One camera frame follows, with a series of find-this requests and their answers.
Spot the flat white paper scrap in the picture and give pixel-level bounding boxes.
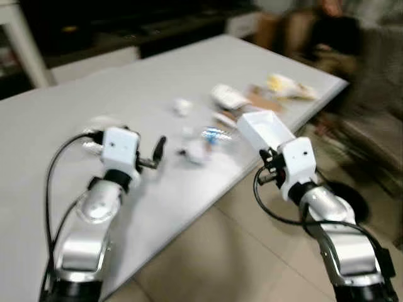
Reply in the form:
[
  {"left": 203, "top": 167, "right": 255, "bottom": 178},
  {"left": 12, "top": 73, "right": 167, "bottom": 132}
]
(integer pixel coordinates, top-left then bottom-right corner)
[{"left": 213, "top": 111, "right": 240, "bottom": 130}]

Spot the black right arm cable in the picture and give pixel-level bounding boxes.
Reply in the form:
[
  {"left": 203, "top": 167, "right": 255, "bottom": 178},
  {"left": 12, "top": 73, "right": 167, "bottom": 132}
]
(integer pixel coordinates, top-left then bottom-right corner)
[{"left": 253, "top": 165, "right": 381, "bottom": 260}]

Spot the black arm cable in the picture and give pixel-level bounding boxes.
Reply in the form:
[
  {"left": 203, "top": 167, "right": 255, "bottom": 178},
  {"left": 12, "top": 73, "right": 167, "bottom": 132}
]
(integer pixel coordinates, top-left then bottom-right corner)
[
  {"left": 253, "top": 165, "right": 381, "bottom": 260},
  {"left": 40, "top": 130, "right": 105, "bottom": 301}
]

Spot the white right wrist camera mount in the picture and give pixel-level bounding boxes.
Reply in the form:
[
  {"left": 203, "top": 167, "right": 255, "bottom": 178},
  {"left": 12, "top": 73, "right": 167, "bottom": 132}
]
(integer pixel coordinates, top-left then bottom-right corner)
[{"left": 276, "top": 137, "right": 317, "bottom": 202}]

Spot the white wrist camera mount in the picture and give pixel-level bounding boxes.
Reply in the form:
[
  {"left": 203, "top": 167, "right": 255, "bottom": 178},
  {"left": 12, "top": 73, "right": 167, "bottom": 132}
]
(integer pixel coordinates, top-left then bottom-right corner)
[
  {"left": 276, "top": 137, "right": 317, "bottom": 202},
  {"left": 100, "top": 127, "right": 141, "bottom": 178}
]

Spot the grey sofa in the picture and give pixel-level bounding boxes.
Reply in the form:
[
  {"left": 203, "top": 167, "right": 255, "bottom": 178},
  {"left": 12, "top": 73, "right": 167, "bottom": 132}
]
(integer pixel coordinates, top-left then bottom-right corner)
[{"left": 327, "top": 0, "right": 403, "bottom": 196}]

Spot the seated person in dark clothes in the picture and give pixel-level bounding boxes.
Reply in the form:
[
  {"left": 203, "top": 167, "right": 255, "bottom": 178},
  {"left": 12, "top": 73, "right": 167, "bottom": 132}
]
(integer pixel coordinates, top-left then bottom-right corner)
[{"left": 283, "top": 0, "right": 366, "bottom": 79}]

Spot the dark low cabinet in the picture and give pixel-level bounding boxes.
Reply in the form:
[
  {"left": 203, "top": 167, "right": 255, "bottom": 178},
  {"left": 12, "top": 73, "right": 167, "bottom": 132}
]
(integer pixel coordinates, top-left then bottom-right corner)
[{"left": 0, "top": 0, "right": 260, "bottom": 100}]

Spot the crumpled white tissue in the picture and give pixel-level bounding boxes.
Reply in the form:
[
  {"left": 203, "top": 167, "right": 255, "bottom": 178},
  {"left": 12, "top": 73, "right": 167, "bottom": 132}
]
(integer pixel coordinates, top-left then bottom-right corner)
[{"left": 178, "top": 140, "right": 213, "bottom": 167}]

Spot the white furniture post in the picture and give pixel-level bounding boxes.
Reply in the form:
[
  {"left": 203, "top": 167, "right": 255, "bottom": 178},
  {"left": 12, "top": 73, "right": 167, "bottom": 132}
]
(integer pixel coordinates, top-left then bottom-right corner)
[{"left": 0, "top": 0, "right": 56, "bottom": 89}]

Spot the brown cardboard piece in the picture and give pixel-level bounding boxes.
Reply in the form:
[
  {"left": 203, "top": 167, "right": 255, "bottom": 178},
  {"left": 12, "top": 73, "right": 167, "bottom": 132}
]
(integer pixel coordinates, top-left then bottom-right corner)
[{"left": 247, "top": 87, "right": 285, "bottom": 115}]

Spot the white printed packet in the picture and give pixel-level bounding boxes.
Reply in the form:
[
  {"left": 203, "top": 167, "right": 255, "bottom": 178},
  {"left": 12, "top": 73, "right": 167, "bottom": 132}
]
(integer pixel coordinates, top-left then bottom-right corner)
[{"left": 210, "top": 84, "right": 253, "bottom": 112}]

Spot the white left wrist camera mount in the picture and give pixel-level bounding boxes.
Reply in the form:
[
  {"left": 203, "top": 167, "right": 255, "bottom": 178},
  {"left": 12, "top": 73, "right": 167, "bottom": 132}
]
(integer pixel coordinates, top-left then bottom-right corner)
[{"left": 100, "top": 127, "right": 141, "bottom": 178}]

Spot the blue white wrapper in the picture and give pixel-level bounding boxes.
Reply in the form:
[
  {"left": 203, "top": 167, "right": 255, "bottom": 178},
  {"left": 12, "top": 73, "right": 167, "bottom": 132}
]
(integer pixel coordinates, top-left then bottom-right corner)
[{"left": 200, "top": 125, "right": 235, "bottom": 147}]

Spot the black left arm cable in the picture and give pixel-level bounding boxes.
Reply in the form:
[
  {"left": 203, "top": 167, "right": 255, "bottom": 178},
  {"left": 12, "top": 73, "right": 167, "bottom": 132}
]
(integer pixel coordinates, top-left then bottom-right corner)
[{"left": 40, "top": 130, "right": 105, "bottom": 301}]

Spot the black round rubbish bin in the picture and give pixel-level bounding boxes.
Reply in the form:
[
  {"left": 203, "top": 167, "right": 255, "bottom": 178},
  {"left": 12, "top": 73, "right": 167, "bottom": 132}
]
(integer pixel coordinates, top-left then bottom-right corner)
[{"left": 327, "top": 181, "right": 373, "bottom": 225}]

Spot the small crumpled white paper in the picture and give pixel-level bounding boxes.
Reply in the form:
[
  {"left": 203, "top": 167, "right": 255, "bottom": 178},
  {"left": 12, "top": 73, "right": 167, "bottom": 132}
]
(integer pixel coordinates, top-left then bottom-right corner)
[{"left": 173, "top": 98, "right": 194, "bottom": 118}]

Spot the yellow white snack wrapper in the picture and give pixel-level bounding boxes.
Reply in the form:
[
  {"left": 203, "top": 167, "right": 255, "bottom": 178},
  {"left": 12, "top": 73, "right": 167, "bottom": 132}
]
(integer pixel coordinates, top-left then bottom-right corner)
[{"left": 266, "top": 73, "right": 320, "bottom": 102}]

